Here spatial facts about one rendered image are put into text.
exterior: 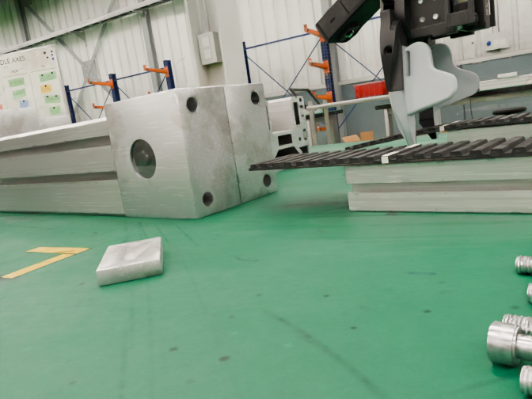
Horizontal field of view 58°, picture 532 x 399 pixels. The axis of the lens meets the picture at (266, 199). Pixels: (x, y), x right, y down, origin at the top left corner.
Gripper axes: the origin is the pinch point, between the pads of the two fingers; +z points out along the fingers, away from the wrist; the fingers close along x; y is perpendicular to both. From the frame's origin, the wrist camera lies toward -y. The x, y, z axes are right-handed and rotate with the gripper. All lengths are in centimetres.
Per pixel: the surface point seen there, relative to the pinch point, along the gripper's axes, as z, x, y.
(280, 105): -4.6, 2.3, -18.0
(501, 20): -88, 735, -157
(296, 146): 0.7, 2.1, -16.3
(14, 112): -9, -16, -48
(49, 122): -9, 1, -73
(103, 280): 2.9, -35.7, -1.2
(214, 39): -65, 232, -243
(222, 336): 3.1, -37.3, 8.1
